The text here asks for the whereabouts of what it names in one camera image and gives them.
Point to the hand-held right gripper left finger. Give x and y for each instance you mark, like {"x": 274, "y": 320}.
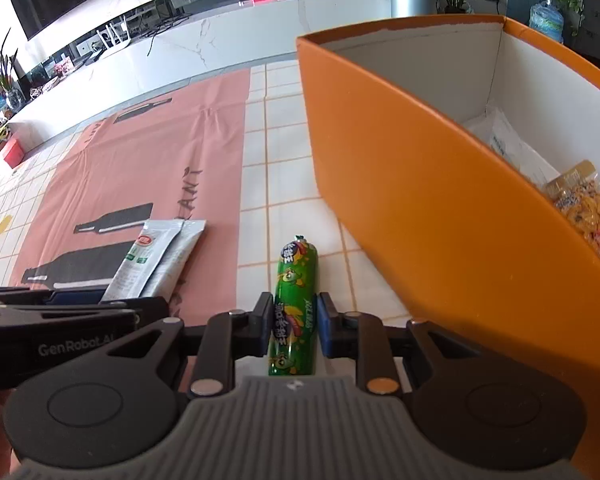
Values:
{"x": 268, "y": 325}

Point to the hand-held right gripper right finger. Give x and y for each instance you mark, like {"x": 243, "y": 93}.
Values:
{"x": 325, "y": 325}

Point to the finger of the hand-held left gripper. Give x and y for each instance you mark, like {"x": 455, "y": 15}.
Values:
{"x": 145, "y": 307}
{"x": 75, "y": 296}

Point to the green sausage stick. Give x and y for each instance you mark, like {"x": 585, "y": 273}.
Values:
{"x": 295, "y": 300}

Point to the orange cardboard box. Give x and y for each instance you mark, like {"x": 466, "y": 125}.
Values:
{"x": 430, "y": 185}

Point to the gold-edged red yellow snack packet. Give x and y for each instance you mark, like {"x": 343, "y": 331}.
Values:
{"x": 590, "y": 215}

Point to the pink and checked tablecloth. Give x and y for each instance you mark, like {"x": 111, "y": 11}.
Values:
{"x": 130, "y": 160}

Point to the plant in glass vase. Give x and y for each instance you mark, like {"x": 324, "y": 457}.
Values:
{"x": 5, "y": 80}

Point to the white plastic packet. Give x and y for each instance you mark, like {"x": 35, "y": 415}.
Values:
{"x": 515, "y": 150}

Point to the white router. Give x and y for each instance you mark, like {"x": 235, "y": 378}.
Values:
{"x": 114, "y": 37}

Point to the white marble cabinet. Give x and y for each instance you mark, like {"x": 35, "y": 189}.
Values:
{"x": 205, "y": 45}

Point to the blue water bottle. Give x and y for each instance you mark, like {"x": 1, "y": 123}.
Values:
{"x": 546, "y": 20}

